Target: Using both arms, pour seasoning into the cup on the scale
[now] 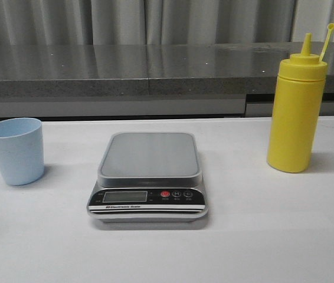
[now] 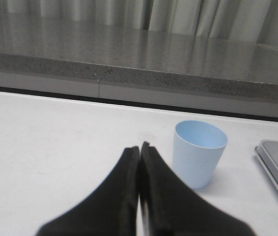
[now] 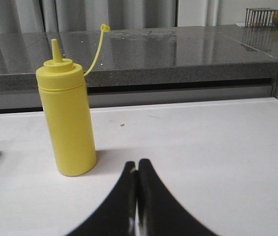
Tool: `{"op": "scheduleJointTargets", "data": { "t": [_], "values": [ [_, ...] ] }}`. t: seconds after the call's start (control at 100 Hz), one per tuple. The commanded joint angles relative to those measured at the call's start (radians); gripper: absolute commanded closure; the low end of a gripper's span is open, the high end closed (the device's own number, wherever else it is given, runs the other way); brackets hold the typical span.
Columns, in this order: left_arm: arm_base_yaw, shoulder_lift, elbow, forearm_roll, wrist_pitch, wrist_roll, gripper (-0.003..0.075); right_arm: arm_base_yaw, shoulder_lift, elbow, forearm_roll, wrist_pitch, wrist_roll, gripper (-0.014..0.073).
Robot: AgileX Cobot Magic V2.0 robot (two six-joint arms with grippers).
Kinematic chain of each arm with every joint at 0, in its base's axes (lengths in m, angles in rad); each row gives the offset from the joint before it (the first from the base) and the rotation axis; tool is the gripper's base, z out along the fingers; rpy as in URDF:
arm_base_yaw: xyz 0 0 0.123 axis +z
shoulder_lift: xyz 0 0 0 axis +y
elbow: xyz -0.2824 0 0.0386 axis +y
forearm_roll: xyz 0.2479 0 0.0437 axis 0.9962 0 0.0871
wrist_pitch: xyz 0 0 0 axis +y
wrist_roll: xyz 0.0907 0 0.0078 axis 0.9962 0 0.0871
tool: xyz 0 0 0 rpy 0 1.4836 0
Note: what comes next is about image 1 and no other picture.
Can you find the yellow squeeze bottle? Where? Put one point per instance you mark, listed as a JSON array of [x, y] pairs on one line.
[[298, 96]]

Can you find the light blue plastic cup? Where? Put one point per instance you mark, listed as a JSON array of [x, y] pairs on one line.
[[21, 150]]

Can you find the electronic kitchen scale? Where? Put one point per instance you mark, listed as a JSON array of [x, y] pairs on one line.
[[150, 180]]

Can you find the grey stone counter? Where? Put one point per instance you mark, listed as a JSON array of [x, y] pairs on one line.
[[120, 82]]

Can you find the grey curtain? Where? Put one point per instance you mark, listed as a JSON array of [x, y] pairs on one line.
[[161, 22]]

